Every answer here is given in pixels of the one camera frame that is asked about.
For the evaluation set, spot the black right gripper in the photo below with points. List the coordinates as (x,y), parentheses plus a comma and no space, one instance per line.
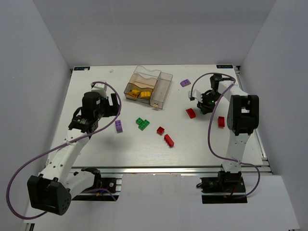
(204,103)

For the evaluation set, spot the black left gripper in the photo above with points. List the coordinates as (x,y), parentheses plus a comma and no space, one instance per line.
(110,106)

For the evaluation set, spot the red curved lego brick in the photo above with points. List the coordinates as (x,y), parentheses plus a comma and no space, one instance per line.
(191,113)

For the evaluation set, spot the yellow upside-down lego brick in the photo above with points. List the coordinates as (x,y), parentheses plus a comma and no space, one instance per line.
(130,95)

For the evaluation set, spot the green 2x2 lego brick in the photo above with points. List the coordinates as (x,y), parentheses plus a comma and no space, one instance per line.
(139,121)

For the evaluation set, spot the yellow rounded lego brick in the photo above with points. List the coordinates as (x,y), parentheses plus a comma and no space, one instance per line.
(145,95)

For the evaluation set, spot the green 2x4 lego brick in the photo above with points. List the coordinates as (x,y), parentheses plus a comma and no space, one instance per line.
(143,124)

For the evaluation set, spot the red 2x2 lego brick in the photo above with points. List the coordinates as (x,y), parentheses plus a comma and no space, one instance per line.
(160,130)

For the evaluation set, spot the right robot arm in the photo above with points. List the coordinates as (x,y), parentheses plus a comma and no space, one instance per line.
(226,86)

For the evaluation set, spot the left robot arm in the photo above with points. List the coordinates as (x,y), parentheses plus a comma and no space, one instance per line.
(53,189)

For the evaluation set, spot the red lego brick far right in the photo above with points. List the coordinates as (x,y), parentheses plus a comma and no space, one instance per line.
(221,122)

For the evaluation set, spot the purple 2x4 lego brick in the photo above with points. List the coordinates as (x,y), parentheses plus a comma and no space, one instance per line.
(118,126)

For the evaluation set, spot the purple sloped lego brick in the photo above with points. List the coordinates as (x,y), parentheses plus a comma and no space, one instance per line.
(185,83)

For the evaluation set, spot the clear stepped organizer tray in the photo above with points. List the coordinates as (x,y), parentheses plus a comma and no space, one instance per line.
(142,79)

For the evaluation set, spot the dark label sticker left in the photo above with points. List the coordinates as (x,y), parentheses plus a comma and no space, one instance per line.
(81,68)

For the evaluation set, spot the dark label sticker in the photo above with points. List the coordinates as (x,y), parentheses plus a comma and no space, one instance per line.
(81,68)
(224,66)

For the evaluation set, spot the red 2x4 lego on side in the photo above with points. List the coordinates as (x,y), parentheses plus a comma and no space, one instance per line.
(168,140)

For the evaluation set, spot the clear long drawer box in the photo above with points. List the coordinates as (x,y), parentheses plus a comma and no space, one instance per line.
(161,89)

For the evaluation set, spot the dark label sticker right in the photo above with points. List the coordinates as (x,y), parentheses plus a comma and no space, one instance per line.
(224,66)

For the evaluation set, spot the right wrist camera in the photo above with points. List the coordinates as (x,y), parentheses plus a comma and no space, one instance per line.
(195,95)

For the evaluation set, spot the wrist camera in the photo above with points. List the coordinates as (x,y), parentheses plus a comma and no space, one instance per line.
(100,88)
(195,95)

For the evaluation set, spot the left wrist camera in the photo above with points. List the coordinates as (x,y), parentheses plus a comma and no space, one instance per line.
(100,88)

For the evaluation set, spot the aluminium right side rail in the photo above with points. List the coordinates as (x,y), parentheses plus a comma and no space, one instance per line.
(248,112)

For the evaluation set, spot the aluminium rail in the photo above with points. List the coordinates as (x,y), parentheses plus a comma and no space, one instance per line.
(157,170)
(248,112)

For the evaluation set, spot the aluminium front rail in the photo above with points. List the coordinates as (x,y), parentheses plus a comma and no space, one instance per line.
(157,170)

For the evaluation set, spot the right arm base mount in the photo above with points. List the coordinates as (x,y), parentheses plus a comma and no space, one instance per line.
(225,188)

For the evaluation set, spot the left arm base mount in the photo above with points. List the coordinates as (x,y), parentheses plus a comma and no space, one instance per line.
(103,187)

